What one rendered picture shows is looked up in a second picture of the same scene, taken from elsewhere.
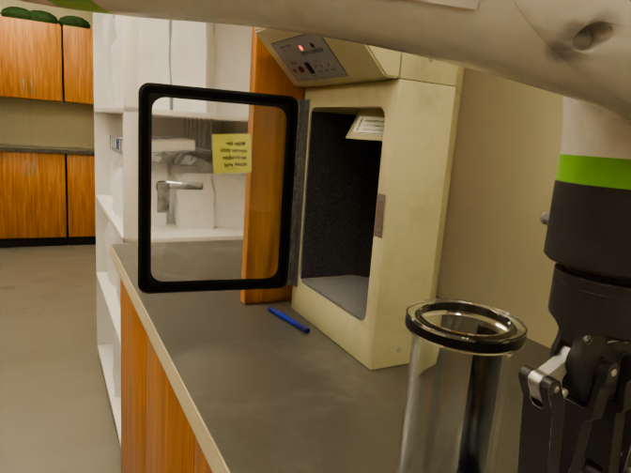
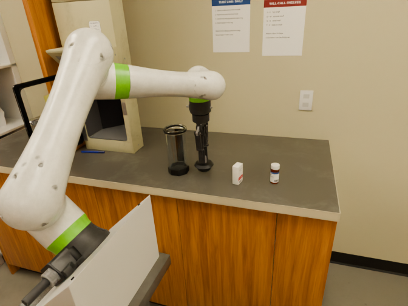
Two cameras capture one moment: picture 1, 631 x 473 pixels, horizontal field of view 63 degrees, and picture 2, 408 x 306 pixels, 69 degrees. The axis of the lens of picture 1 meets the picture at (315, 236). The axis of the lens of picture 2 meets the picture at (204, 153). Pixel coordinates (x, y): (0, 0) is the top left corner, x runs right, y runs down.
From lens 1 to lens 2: 0.91 m
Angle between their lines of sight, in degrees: 43
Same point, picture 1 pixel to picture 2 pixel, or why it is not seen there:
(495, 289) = (145, 116)
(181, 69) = not seen: outside the picture
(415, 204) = (132, 101)
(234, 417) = (118, 177)
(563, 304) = (196, 120)
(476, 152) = not seen: hidden behind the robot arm
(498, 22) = (193, 95)
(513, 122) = (135, 61)
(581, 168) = (195, 100)
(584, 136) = not seen: hidden behind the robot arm
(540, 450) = (199, 142)
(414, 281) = (136, 124)
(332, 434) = (143, 169)
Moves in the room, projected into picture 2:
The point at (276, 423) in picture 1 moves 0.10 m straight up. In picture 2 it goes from (129, 173) to (125, 155)
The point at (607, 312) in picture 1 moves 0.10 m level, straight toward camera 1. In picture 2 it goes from (203, 119) to (208, 127)
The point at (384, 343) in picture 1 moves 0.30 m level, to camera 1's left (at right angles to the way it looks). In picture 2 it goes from (135, 144) to (83, 163)
